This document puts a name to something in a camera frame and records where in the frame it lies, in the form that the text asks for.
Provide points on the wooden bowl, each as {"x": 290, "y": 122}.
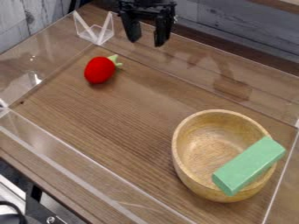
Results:
{"x": 209, "y": 138}

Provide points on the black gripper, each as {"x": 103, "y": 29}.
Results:
{"x": 149, "y": 9}

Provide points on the clear acrylic enclosure walls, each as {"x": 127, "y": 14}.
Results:
{"x": 94, "y": 142}

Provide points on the red plush strawberry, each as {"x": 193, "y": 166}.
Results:
{"x": 101, "y": 69}

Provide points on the black metal bracket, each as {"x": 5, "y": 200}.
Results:
{"x": 37, "y": 210}

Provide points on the green rectangular block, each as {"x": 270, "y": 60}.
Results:
{"x": 248, "y": 165}

